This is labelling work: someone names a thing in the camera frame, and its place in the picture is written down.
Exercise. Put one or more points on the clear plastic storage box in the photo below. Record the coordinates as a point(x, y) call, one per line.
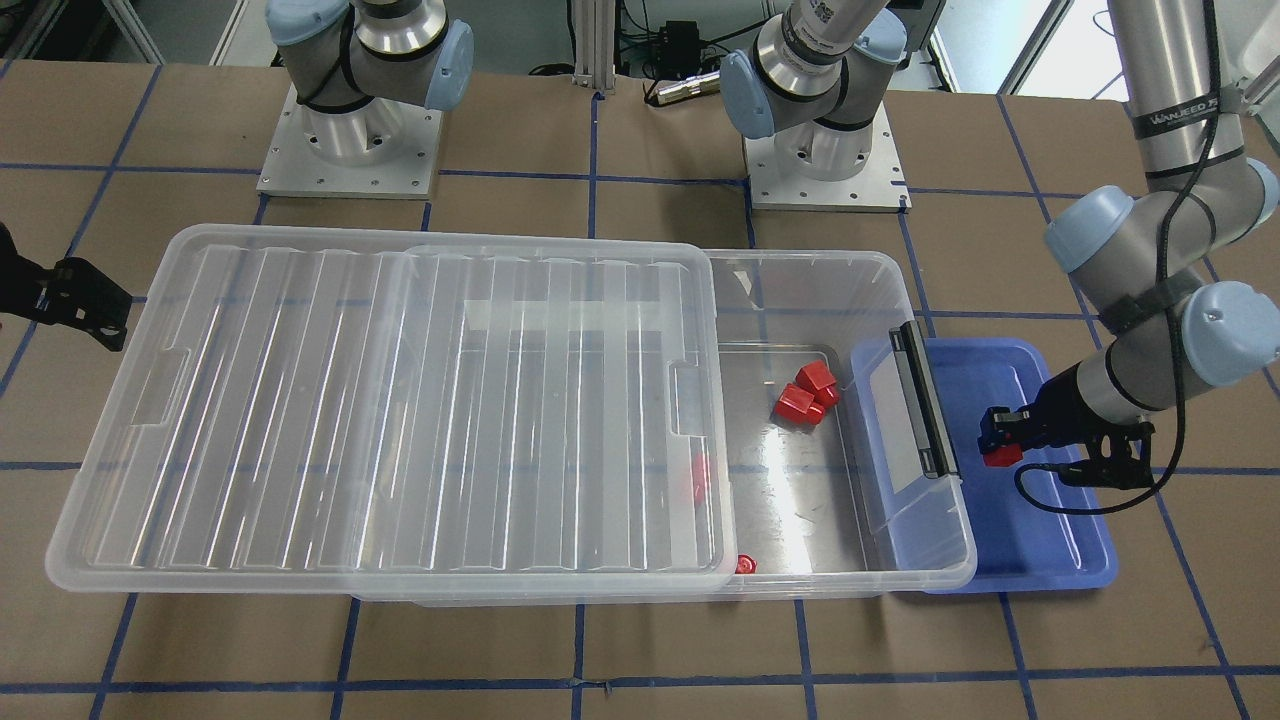
point(850, 540)

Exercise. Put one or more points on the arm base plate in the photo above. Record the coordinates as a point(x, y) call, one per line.
point(815, 168)
point(387, 150)

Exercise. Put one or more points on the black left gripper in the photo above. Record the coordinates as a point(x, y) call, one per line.
point(1056, 405)

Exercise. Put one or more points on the black box latch handle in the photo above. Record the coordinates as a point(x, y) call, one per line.
point(933, 442)

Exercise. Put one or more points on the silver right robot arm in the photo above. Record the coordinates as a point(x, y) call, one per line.
point(370, 84)

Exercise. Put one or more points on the aluminium frame post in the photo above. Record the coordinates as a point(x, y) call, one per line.
point(594, 38)

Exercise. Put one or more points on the clear plastic box lid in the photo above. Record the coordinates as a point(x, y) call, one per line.
point(207, 471)

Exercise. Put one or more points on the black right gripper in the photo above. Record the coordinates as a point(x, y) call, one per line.
point(72, 292)

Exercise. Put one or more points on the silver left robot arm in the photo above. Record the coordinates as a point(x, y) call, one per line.
point(826, 64)

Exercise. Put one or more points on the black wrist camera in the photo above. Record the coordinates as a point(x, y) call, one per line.
point(1117, 458)

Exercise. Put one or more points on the red block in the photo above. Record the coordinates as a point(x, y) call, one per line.
point(1003, 456)
point(799, 406)
point(818, 380)
point(699, 479)

